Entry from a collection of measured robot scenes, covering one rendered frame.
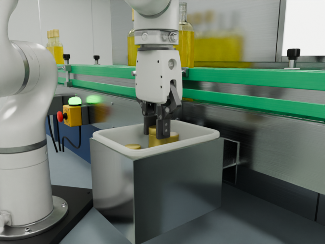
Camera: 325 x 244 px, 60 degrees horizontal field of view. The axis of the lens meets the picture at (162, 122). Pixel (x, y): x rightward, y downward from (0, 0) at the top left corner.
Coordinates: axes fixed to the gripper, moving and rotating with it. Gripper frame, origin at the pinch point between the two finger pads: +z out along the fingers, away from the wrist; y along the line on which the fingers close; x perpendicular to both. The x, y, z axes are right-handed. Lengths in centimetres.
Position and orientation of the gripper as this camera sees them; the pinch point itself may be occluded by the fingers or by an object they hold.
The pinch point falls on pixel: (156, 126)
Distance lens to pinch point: 57.4
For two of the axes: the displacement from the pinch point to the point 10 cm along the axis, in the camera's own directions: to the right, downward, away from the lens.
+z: 0.0, 9.8, 2.1
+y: -6.2, -1.7, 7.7
